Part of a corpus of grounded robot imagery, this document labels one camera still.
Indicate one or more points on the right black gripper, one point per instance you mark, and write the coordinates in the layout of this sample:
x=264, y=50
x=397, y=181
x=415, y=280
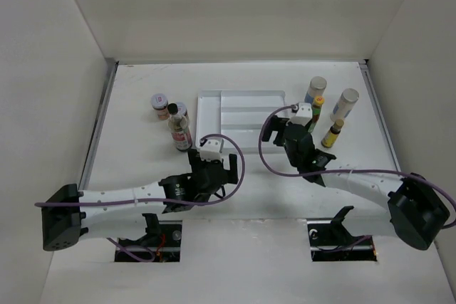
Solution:
x=275, y=124

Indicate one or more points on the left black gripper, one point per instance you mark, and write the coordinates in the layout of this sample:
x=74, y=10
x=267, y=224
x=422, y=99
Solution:
x=197, y=163

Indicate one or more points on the spice jar dark contents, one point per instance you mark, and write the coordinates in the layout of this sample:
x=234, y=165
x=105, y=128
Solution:
x=182, y=109

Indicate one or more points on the dark sauce bottle black cap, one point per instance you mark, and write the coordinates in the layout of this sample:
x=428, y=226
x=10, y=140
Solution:
x=179, y=128

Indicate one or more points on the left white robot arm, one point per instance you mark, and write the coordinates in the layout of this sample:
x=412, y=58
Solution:
x=72, y=214

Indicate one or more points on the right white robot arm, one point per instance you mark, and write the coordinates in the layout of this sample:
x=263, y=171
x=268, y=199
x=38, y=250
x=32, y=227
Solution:
x=412, y=209

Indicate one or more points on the white divided organizer tray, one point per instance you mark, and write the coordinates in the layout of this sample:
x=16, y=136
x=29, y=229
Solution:
x=238, y=114

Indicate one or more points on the green bottle yellow cap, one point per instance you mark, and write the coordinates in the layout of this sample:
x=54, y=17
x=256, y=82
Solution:
x=317, y=104

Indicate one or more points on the small yellow label bottle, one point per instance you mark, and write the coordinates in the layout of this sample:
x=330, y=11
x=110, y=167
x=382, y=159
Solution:
x=332, y=135

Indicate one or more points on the white shaker blue label left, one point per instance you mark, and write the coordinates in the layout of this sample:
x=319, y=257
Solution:
x=316, y=88

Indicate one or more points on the white shaker blue label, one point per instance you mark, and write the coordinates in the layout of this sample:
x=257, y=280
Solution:
x=316, y=88
x=345, y=104

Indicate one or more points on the white shaker blue label right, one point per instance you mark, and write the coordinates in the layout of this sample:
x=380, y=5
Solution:
x=345, y=104

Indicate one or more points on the spice jar orange contents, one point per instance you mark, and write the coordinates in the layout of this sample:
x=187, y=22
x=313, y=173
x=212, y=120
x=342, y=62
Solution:
x=159, y=104

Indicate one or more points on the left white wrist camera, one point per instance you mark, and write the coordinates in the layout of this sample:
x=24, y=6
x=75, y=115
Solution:
x=210, y=149

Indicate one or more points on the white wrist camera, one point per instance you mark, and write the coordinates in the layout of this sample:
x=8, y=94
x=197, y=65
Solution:
x=210, y=149
x=302, y=114

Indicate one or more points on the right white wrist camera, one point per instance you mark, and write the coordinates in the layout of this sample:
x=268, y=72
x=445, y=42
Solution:
x=302, y=114

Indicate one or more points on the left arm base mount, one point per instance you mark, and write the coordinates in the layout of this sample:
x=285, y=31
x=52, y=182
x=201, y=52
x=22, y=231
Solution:
x=159, y=242

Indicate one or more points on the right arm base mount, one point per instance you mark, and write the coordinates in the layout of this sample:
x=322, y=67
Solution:
x=330, y=241

